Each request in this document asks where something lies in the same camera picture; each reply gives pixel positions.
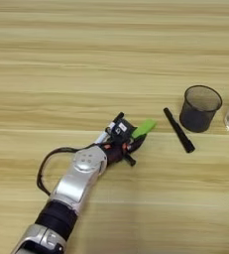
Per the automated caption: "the black mesh pen cup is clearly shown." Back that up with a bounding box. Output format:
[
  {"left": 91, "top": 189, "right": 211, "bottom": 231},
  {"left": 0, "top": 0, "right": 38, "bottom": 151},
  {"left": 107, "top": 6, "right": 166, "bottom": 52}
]
[{"left": 178, "top": 84, "right": 224, "bottom": 134}]

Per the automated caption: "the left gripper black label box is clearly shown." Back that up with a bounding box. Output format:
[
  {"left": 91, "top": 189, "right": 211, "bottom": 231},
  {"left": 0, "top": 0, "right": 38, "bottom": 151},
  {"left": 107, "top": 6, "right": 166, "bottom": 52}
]
[{"left": 111, "top": 118, "right": 136, "bottom": 144}]

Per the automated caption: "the white marker with black cap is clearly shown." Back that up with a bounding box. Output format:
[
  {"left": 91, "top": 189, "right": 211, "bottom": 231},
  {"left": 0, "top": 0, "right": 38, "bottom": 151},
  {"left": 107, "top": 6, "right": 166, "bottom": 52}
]
[{"left": 93, "top": 111, "right": 126, "bottom": 145}]

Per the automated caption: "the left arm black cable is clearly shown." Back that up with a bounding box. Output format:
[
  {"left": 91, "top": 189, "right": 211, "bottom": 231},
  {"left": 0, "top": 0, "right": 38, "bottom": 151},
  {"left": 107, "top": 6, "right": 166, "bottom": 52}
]
[{"left": 36, "top": 143, "right": 98, "bottom": 196}]

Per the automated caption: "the green eraser block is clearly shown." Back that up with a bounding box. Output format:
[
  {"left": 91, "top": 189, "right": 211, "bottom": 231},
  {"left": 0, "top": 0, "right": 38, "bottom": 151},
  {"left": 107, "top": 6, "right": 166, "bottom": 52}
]
[{"left": 131, "top": 118, "right": 158, "bottom": 140}]

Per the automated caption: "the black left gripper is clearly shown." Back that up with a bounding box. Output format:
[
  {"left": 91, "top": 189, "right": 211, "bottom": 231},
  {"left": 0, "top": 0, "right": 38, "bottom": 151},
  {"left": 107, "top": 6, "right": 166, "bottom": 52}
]
[{"left": 102, "top": 133, "right": 149, "bottom": 168}]

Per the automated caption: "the black marker pen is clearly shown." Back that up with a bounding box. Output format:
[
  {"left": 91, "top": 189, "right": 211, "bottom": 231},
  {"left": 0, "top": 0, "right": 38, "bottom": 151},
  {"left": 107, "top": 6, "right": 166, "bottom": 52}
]
[{"left": 163, "top": 106, "right": 196, "bottom": 154}]

